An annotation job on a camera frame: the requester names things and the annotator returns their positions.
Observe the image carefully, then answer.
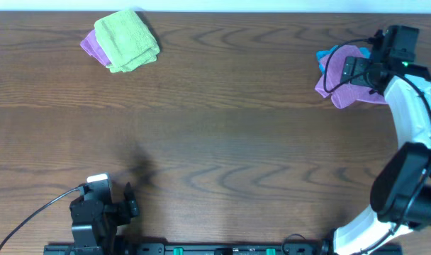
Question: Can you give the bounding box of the purple microfiber cloth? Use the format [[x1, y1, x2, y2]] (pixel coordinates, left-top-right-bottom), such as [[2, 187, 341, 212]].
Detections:
[[315, 49, 386, 109]]

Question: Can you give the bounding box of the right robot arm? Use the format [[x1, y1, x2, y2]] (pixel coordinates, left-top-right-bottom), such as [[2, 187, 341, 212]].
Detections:
[[320, 56, 431, 254]]

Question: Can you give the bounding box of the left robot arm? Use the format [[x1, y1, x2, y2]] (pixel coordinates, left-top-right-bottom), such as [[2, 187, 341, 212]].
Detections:
[[69, 179, 140, 254]]

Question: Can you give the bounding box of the blue cloth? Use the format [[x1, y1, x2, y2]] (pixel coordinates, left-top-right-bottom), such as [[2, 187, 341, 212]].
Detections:
[[316, 45, 371, 74]]

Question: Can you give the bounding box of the purple folded cloth under green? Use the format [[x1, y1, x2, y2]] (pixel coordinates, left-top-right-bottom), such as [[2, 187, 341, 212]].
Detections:
[[80, 30, 111, 67]]

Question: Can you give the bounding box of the right black cable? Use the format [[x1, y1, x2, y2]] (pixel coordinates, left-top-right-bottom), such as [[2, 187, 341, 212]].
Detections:
[[323, 38, 376, 94]]

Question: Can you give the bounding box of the black cable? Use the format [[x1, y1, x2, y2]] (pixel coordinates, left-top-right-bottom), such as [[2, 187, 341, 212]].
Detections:
[[0, 186, 82, 255], [323, 38, 376, 94]]

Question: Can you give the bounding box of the left black cable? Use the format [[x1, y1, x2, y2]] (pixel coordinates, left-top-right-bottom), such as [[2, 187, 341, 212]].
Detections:
[[0, 186, 82, 255]]

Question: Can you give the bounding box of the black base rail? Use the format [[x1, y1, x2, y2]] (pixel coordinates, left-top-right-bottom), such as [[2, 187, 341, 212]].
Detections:
[[43, 242, 404, 255]]

